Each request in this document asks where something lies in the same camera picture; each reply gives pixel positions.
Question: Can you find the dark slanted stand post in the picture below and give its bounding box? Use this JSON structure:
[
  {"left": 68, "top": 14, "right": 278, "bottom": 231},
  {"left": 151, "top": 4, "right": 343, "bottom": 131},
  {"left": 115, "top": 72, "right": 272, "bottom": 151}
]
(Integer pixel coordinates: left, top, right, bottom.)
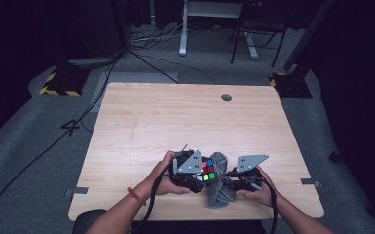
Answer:
[{"left": 283, "top": 0, "right": 337, "bottom": 79}]

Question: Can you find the floor cable bundle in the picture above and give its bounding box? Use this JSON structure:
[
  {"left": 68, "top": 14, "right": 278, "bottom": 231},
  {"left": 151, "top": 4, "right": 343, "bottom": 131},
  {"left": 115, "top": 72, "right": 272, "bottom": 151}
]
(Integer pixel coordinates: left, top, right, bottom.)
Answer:
[{"left": 130, "top": 22, "right": 183, "bottom": 51}]

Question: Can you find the multicoloured puzzle cube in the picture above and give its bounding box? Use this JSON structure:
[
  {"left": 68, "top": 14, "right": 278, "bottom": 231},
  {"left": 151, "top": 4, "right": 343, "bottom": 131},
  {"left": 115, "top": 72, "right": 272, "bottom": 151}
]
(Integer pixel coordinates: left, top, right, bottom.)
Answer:
[{"left": 196, "top": 158, "right": 217, "bottom": 182}]

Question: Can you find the red bracelet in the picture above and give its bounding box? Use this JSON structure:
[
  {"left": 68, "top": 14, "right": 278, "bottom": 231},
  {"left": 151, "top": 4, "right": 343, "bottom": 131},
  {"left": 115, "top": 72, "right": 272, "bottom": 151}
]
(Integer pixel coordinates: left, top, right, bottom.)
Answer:
[{"left": 126, "top": 186, "right": 147, "bottom": 207}]

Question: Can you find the grey flat stand base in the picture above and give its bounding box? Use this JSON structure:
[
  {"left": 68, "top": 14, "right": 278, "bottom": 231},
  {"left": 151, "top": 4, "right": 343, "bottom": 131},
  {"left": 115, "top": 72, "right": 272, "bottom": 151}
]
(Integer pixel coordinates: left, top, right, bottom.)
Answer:
[{"left": 68, "top": 56, "right": 120, "bottom": 69}]

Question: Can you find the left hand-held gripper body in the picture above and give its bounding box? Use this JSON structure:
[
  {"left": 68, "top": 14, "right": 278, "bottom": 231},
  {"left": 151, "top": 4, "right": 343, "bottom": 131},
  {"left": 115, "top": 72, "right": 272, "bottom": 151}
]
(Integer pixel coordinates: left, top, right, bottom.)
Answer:
[{"left": 169, "top": 144, "right": 204, "bottom": 189}]

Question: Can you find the person's dark-clad knee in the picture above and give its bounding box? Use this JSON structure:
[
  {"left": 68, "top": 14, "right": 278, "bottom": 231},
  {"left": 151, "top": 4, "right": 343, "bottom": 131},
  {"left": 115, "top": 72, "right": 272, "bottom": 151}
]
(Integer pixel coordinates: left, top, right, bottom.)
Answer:
[{"left": 72, "top": 209, "right": 107, "bottom": 234}]

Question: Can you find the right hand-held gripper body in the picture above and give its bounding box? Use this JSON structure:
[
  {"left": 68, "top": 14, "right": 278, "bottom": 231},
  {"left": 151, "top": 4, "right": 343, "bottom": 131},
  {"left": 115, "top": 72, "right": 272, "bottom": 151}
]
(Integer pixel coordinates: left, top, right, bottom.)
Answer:
[{"left": 236, "top": 153, "right": 270, "bottom": 193}]

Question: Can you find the white desk frame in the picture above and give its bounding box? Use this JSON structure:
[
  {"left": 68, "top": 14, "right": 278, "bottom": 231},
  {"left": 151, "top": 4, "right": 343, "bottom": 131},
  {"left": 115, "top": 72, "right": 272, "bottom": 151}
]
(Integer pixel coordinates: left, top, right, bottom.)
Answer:
[{"left": 178, "top": 0, "right": 259, "bottom": 60}]

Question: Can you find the thin curved black cable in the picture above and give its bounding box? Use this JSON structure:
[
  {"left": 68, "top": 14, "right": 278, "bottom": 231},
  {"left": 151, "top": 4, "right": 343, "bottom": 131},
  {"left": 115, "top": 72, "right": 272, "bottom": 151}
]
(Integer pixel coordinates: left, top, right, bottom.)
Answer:
[{"left": 142, "top": 53, "right": 217, "bottom": 85}]

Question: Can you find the person's left hand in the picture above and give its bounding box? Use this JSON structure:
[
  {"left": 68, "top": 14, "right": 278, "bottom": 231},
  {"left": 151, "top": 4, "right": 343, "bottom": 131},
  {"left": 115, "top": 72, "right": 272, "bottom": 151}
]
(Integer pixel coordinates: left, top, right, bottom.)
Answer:
[{"left": 145, "top": 149, "right": 192, "bottom": 198}]

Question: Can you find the grey cloth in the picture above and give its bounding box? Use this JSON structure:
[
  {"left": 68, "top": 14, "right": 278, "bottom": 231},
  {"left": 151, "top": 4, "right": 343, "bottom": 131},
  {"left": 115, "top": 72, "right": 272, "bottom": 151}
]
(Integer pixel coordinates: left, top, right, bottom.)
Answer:
[{"left": 206, "top": 151, "right": 238, "bottom": 209}]

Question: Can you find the straight black floor cable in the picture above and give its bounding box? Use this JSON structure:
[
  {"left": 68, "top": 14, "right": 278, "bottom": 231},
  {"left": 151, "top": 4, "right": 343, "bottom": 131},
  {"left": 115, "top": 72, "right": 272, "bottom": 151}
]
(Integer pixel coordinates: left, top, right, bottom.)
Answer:
[{"left": 128, "top": 48, "right": 180, "bottom": 84}]

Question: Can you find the person's dark clothing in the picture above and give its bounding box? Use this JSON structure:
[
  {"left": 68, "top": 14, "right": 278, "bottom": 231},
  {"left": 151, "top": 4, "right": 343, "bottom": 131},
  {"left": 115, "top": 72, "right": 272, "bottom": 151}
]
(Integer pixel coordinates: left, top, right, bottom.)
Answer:
[{"left": 134, "top": 219, "right": 269, "bottom": 234}]

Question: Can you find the long black floor cable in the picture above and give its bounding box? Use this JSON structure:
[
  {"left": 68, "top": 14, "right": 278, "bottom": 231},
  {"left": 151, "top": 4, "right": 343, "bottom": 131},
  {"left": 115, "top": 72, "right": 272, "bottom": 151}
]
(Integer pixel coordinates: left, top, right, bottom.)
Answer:
[{"left": 0, "top": 48, "right": 125, "bottom": 233}]

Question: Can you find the right hand-held gripper cable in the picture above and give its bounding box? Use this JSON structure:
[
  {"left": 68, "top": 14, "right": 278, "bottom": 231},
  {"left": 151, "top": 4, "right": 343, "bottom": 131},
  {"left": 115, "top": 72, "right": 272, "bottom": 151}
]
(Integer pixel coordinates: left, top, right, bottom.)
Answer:
[{"left": 261, "top": 176, "right": 280, "bottom": 234}]

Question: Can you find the black yellow striped stand base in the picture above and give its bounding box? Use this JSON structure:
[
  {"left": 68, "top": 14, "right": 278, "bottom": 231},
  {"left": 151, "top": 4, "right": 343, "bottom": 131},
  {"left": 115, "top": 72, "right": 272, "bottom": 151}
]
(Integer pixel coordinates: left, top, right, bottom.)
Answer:
[
  {"left": 39, "top": 66, "right": 91, "bottom": 97},
  {"left": 269, "top": 71, "right": 314, "bottom": 99}
]

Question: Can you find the person's right hand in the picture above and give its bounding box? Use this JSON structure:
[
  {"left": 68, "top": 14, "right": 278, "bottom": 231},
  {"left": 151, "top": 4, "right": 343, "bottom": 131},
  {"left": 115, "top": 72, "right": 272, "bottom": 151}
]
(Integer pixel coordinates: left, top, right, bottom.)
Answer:
[{"left": 236, "top": 166, "right": 279, "bottom": 209}]

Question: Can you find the hand-held gripper cable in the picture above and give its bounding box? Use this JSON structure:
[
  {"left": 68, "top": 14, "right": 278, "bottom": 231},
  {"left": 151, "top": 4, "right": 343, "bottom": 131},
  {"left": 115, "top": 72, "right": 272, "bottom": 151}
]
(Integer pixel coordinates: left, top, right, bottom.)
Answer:
[
  {"left": 261, "top": 176, "right": 280, "bottom": 234},
  {"left": 132, "top": 162, "right": 176, "bottom": 234}
]

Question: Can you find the left hand-held gripper cable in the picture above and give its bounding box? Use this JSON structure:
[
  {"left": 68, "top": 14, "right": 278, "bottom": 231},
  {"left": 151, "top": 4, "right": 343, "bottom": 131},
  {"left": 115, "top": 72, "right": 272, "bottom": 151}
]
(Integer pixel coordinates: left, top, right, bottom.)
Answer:
[{"left": 132, "top": 162, "right": 176, "bottom": 234}]

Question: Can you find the black metal chair frame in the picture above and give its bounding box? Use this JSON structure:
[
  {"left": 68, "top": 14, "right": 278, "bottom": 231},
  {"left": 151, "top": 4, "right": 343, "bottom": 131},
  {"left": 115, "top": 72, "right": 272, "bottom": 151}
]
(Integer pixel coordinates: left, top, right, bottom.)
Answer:
[{"left": 230, "top": 0, "right": 288, "bottom": 68}]

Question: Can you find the grey tape piece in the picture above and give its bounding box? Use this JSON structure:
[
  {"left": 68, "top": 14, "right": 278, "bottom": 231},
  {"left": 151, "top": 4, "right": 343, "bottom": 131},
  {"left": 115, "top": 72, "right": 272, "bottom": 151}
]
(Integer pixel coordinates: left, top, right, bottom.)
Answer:
[
  {"left": 63, "top": 186, "right": 90, "bottom": 198},
  {"left": 300, "top": 177, "right": 322, "bottom": 189}
]

